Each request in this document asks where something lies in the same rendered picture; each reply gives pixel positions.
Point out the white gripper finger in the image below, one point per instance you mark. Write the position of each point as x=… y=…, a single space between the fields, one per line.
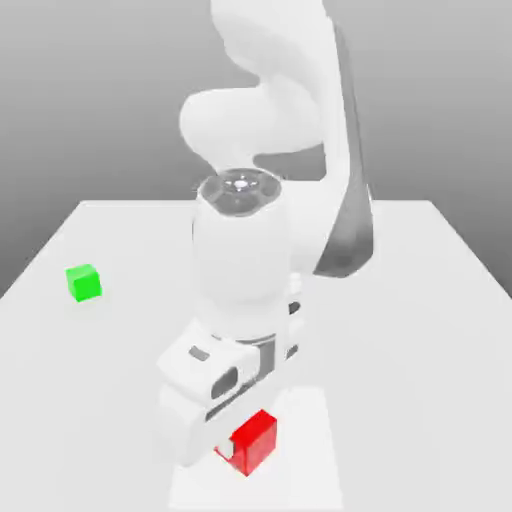
x=226 y=447

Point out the small green cube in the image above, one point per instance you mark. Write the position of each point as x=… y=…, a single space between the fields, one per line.
x=84 y=283

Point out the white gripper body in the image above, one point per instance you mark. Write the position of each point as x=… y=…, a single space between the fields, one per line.
x=188 y=432

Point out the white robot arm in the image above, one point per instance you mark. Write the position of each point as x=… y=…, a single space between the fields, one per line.
x=240 y=256

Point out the small red cube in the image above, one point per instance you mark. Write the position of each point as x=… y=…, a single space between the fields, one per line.
x=256 y=444

